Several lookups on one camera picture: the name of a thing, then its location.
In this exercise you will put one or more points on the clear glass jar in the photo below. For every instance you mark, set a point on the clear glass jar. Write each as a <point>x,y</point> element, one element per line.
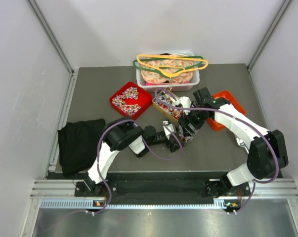
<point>183,138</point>

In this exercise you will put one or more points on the black cloth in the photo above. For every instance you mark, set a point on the black cloth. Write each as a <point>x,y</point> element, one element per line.
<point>77,143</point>

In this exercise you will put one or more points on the silver metal scoop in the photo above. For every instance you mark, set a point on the silver metal scoop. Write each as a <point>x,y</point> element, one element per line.
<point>241,143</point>

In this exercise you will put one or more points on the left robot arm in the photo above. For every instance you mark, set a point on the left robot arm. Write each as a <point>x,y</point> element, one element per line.
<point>125,133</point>

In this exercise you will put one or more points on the floral fabric item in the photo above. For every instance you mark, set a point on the floral fabric item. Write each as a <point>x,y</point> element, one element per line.
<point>171,66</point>

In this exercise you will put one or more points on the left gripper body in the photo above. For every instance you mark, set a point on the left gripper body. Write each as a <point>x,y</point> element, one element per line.
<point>168,145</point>

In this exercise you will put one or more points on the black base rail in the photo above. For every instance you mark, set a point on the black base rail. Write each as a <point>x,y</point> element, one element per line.
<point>157,188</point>

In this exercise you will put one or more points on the gold candy tin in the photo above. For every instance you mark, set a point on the gold candy tin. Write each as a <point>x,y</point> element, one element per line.
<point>167,104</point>

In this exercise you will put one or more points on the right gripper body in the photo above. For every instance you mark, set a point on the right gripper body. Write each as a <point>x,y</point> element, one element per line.
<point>195,118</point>

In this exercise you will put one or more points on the red candy tray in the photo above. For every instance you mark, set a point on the red candy tray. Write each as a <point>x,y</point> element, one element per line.
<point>131,100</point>

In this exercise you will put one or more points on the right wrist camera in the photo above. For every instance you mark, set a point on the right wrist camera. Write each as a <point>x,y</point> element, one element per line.
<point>183,102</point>

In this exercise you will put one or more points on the white plastic basket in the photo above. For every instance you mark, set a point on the white plastic basket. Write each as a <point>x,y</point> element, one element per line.
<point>198,62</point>

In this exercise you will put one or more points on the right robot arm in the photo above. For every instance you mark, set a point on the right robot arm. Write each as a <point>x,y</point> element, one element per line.
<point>267,152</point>

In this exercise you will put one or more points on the yellow clothes hanger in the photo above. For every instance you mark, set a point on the yellow clothes hanger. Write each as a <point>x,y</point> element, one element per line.
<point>171,66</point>

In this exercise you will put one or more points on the green clothes hanger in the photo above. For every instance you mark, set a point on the green clothes hanger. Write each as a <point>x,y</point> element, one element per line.
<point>163,64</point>

